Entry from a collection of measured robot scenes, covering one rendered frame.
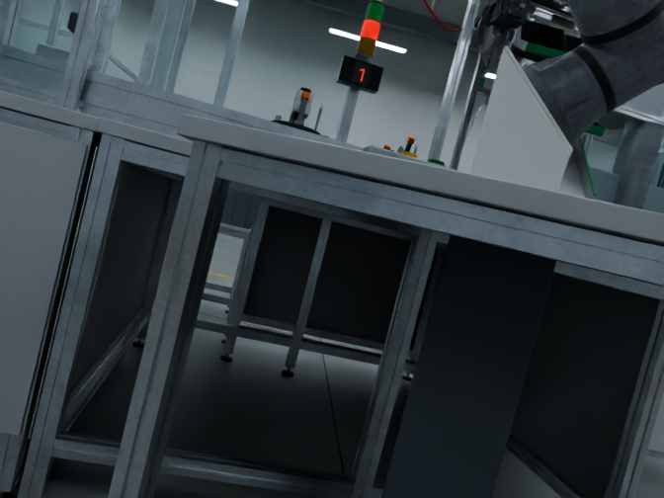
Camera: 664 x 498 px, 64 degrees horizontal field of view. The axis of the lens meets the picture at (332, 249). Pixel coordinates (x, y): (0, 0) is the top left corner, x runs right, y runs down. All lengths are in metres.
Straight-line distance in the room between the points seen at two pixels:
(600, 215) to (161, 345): 0.58
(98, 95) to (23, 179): 0.24
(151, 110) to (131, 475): 0.76
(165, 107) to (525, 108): 0.76
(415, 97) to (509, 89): 11.68
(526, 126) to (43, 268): 0.96
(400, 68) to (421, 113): 1.09
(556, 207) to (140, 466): 0.64
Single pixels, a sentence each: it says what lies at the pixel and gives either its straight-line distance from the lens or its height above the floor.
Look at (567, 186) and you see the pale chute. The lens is 1.64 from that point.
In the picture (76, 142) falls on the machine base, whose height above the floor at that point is 0.80.
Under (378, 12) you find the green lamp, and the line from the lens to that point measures 1.65.
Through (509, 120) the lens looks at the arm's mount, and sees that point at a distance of 0.86.
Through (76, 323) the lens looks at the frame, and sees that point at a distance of 1.23.
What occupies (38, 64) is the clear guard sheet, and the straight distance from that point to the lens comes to 1.30.
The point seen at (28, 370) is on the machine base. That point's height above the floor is 0.31.
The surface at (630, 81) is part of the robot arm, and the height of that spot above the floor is 1.08.
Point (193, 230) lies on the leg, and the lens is 0.74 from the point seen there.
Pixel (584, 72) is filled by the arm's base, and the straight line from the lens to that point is 0.92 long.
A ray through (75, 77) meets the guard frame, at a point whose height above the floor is 0.93.
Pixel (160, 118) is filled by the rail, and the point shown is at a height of 0.90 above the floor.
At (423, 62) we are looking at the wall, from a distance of 12.77.
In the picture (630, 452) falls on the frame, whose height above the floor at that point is 0.38.
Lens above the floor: 0.76
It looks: 2 degrees down
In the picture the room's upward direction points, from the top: 14 degrees clockwise
